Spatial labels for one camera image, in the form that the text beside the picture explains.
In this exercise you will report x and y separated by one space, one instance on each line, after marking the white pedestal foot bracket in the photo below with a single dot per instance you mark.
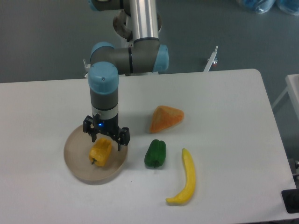
212 60

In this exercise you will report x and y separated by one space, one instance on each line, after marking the yellow banana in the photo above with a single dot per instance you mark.
187 192

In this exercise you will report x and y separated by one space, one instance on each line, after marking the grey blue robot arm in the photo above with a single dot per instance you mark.
107 63

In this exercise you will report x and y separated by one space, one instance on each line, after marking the black device at edge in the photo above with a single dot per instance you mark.
291 200

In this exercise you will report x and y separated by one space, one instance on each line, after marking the white side table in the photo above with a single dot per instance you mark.
292 90

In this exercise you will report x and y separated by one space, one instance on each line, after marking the beige round plate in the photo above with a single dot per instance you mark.
76 157

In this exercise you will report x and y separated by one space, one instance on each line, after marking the yellow bell pepper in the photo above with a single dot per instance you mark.
100 152

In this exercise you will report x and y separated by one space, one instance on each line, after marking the orange triangular bread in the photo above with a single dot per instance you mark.
165 117

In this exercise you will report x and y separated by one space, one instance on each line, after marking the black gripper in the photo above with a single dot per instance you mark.
109 127

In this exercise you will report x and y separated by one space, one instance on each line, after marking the green bell pepper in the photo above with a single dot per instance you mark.
156 154

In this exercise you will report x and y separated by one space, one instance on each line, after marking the blue plastic bag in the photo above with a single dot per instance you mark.
289 6
256 6

